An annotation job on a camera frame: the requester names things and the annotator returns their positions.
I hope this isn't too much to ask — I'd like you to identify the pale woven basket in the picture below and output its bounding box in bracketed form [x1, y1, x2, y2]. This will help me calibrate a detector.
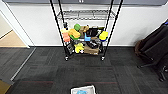
[69, 85, 98, 94]

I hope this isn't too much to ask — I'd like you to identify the yellow plush toy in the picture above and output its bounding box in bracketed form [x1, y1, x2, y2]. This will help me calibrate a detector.
[74, 42, 85, 54]

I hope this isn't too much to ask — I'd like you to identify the brown cardboard box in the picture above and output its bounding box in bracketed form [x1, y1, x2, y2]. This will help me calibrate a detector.
[83, 41, 101, 55]

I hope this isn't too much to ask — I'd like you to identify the blue cup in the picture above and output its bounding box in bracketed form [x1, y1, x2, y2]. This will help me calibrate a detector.
[84, 33, 92, 42]

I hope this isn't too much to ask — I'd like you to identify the black sign board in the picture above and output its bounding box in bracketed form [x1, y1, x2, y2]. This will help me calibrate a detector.
[63, 42, 75, 56]

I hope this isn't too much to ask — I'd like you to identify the yellow orange toy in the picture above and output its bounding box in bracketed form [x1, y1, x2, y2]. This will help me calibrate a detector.
[68, 29, 81, 40]

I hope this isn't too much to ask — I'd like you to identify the green ball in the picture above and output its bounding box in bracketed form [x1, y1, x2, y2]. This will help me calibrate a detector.
[73, 23, 82, 32]

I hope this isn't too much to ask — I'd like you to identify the yellow and blue toy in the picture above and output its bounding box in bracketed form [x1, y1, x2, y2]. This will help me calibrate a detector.
[98, 31, 109, 42]

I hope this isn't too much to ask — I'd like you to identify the yellow wooden furniture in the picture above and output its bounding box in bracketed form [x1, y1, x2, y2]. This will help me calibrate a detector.
[0, 79, 13, 94]

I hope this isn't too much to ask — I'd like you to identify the black wire shelf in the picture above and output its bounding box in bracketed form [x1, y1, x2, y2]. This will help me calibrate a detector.
[49, 0, 124, 62]

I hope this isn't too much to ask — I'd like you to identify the white door frame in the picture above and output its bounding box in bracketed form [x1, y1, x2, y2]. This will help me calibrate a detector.
[0, 1, 34, 48]

